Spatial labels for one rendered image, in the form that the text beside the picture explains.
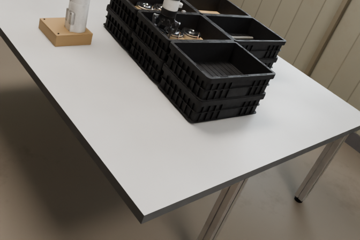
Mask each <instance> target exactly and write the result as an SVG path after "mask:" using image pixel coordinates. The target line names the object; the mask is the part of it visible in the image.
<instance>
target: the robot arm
mask: <svg viewBox="0 0 360 240"><path fill-rule="evenodd" d="M89 3H90V0H69V8H66V16H65V25H64V27H65V28H66V29H67V30H68V31H69V32H74V33H83V32H85V31H86V24H87V17H88V10H89ZM182 6H183V4H182V3H181V2H180V0H164V1H163V5H162V8H161V12H160V14H156V13H154V14H153V17H152V23H153V24H154V25H155V26H156V27H157V28H158V27H159V26H160V25H165V26H167V27H168V35H167V37H168V38H170V36H171V34H175V33H176V31H177V29H178V27H179V26H180V24H181V23H180V22H177V21H176V19H175V18H176V14H177V11H178V8H182ZM157 17H158V18H159V21H160V22H159V23H158V24H155V23H156V18H157ZM173 23H175V26H176V27H175V29H174V30H173V31H172V24H173Z"/></svg>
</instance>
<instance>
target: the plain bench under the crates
mask: <svg viewBox="0 0 360 240"><path fill-rule="evenodd" d="M108 4H110V0H90V3H89V10H88V17H87V24H86V27H87V28H88V29H89V30H90V31H91V32H92V33H93V37H92V42H91V44H89V45H79V46H60V47H55V46H54V45H53V44H52V43H51V42H50V40H49V39H48V38H47V37H46V36H45V35H44V34H43V33H42V31H41V30H40V29H39V20H40V18H63V17H65V16H66V8H69V0H0V36H1V37H2V39H3V40H4V41H5V43H6V44H7V45H8V47H9V48H10V49H11V51H12V52H13V53H14V55H15V56H16V58H17V59H18V60H19V62H20V63H21V64H22V66H23V67H24V68H25V70H26V71H27V72H28V74H29V75H30V76H31V77H32V79H33V80H34V81H35V83H36V84H37V86H38V87H39V89H40V90H41V91H42V93H43V94H44V95H45V96H46V98H47V99H48V100H49V102H50V103H51V104H52V106H53V107H54V108H55V110H56V111H57V112H58V114H59V115H60V116H61V118H62V119H63V121H64V122H65V123H66V125H67V126H68V127H69V129H70V130H71V131H72V133H73V134H74V135H75V137H76V138H77V139H78V140H79V142H80V143H81V144H82V146H83V147H84V149H85V150H86V151H87V153H88V154H89V155H90V157H91V158H92V159H93V161H94V162H95V163H96V165H97V166H98V167H99V169H100V170H101V171H102V173H103V174H104V175H105V177H106V178H107V180H108V181H109V182H110V184H111V185H112V186H113V187H114V189H115V190H116V191H117V193H118V194H119V196H120V197H121V198H122V199H123V201H124V202H125V203H126V205H127V206H128V208H129V209H130V210H131V212H132V213H133V214H134V216H135V217H136V218H137V220H138V221H139V222H140V224H143V223H145V222H147V221H150V220H152V219H154V218H157V217H159V216H161V215H163V214H166V213H168V212H171V211H173V210H175V209H178V208H180V207H182V206H184V205H187V204H189V203H191V202H194V201H196V200H198V199H201V198H203V197H205V196H207V195H210V194H212V193H214V192H217V191H219V190H221V192H220V194H219V196H218V198H217V200H216V202H215V204H214V206H213V208H212V210H211V212H210V214H209V216H208V218H207V220H206V222H205V224H204V226H203V228H202V230H201V232H200V234H199V236H198V238H197V240H216V238H217V236H218V234H219V233H220V231H221V229H222V227H223V225H224V223H225V221H226V219H227V218H228V216H229V214H230V212H231V210H232V208H233V206H234V205H235V203H236V201H237V199H238V197H239V195H240V193H241V192H242V190H243V188H244V186H245V184H246V183H247V181H248V179H249V177H251V176H254V175H256V174H258V173H261V172H263V171H265V170H267V169H270V168H273V167H275V166H277V165H279V164H282V163H284V162H286V161H289V160H291V159H293V158H296V157H298V156H300V155H302V154H305V153H307V152H309V151H312V150H314V149H316V148H318V147H321V146H323V145H325V144H327V145H326V146H325V148H324V149H323V151H322V153H321V154H320V155H319V157H318V158H317V160H316V162H315V163H314V165H313V167H312V168H311V170H310V171H309V173H308V174H307V176H306V177H305V179H304V181H303V182H302V184H301V185H300V187H299V188H298V190H297V191H296V193H295V197H294V199H295V200H296V201H297V202H298V203H302V202H303V200H305V199H306V198H307V197H308V195H309V194H310V192H311V191H312V189H313V188H314V186H315V185H316V183H317V182H318V181H319V179H320V177H321V176H322V174H323V173H324V171H325V170H326V168H327V167H328V165H329V164H330V162H331V161H332V159H333V158H334V157H335V155H336V153H337V152H338V150H339V149H340V147H341V146H342V144H343V143H344V141H345V140H346V138H347V137H348V136H349V134H351V133H353V132H355V131H358V130H360V111H358V110H357V109H356V108H354V107H353V106H351V105H350V104H348V103H346V102H345V101H344V100H342V99H341V98H339V97H338V96H336V95H335V94H333V93H332V92H330V91H329V90H328V89H326V88H325V87H323V86H322V85H320V84H319V83H317V82H316V81H314V80H313V79H311V78H310V77H308V76H307V75H305V74H304V73H303V72H301V71H300V70H298V69H297V68H295V67H294V66H292V65H291V64H289V63H288V62H286V61H285V60H283V59H282V58H281V57H279V56H277V57H278V59H277V61H276V63H273V65H272V67H273V68H271V70H273V71H274V72H275V73H276V75H275V77H274V79H270V81H269V86H267V87H266V89H265V92H266V95H265V97H264V99H263V100H260V101H259V104H260V105H259V106H257V108H256V112H257V113H256V114H252V115H245V116H238V117H232V118H225V119H218V120H214V121H207V122H200V123H191V122H190V121H189V120H188V119H187V118H186V117H185V116H184V115H183V114H182V112H181V111H180V110H179V109H178V108H177V107H176V106H175V105H174V103H173V102H172V101H171V100H170V99H169V98H168V97H167V96H166V95H165V93H164V92H163V91H162V90H161V88H160V87H159V86H158V83H156V82H154V81H153V80H152V78H151V77H150V76H149V75H148V74H147V73H146V72H145V71H144V69H143V68H142V67H141V66H140V65H139V64H138V63H137V62H136V61H135V60H134V58H133V57H132V56H131V55H130V54H129V53H128V50H126V49H125V48H124V47H123V46H122V45H121V44H120V43H119V42H118V41H117V39H116V38H115V37H114V36H113V35H112V34H111V33H110V32H109V30H108V29H107V28H106V27H105V26H104V24H103V23H106V16H107V14H108V12H107V10H106V8H107V5H108Z"/></svg>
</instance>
